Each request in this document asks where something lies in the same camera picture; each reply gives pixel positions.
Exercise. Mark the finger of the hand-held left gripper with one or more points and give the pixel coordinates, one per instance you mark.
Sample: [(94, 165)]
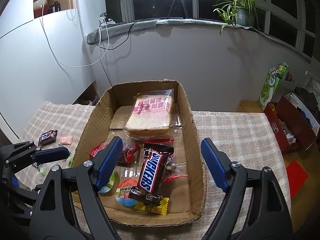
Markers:
[(27, 192), (51, 154)]

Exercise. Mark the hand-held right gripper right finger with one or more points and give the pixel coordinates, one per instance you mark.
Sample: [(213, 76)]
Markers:
[(215, 165)]

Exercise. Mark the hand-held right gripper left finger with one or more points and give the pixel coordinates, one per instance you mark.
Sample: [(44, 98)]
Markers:
[(110, 165)]

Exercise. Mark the green lid jelly cup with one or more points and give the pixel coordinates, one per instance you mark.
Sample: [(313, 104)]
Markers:
[(113, 181)]

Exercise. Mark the red snack packet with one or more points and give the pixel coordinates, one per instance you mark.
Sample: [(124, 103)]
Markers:
[(130, 153)]

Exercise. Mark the red blue lid jelly cup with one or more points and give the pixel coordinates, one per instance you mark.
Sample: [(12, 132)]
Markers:
[(125, 193)]

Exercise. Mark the clear red-edged snack packet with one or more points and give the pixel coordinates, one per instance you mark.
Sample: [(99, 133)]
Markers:
[(177, 171)]

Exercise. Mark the large brown chocolate bar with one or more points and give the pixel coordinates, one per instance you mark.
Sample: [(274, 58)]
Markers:
[(150, 175)]

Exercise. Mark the yellow candy packet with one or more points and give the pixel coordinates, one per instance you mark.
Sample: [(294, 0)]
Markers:
[(152, 205)]

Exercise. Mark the sliced bread packet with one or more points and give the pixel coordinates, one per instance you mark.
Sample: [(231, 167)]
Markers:
[(150, 116)]

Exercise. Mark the small dark chocolate bar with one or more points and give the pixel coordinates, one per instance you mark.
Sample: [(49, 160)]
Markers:
[(47, 137)]

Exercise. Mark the green wrapped candy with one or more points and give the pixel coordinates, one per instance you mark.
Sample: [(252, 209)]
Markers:
[(41, 170)]

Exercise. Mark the pink candy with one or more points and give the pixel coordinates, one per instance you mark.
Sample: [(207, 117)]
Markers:
[(65, 140)]

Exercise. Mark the checked tablecloth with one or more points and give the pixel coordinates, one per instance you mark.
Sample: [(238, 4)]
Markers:
[(237, 140)]

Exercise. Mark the white cabinet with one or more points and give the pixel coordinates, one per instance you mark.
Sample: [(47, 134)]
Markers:
[(32, 80)]

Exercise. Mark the red envelope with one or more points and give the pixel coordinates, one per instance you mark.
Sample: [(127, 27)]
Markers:
[(296, 180)]

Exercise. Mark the red storage box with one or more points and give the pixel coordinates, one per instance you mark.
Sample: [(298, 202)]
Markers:
[(292, 122)]

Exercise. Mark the green carton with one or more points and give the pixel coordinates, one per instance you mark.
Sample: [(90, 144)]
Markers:
[(271, 88)]

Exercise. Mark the grey cardboard box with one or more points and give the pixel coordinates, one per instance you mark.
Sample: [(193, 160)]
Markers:
[(287, 88)]

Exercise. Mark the dark clothing pile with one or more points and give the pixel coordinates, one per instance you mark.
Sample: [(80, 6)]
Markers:
[(306, 97)]

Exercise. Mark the white lace cloth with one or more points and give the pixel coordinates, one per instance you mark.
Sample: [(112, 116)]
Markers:
[(315, 80)]

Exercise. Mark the white power strip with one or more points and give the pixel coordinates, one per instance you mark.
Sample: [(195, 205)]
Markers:
[(106, 20)]

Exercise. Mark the grey windowsill mat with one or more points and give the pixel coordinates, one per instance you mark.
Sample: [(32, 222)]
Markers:
[(150, 25)]

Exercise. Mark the dark bottle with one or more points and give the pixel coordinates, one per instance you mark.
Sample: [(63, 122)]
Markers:
[(56, 6)]

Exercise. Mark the red and white vase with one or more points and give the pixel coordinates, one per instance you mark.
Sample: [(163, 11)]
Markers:
[(40, 3)]

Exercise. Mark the potted spider plant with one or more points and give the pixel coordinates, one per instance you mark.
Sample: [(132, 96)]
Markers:
[(241, 12)]

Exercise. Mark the black tripod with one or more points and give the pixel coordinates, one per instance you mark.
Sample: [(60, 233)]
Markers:
[(178, 2)]

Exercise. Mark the white window frame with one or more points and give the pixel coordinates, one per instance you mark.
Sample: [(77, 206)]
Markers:
[(193, 2)]

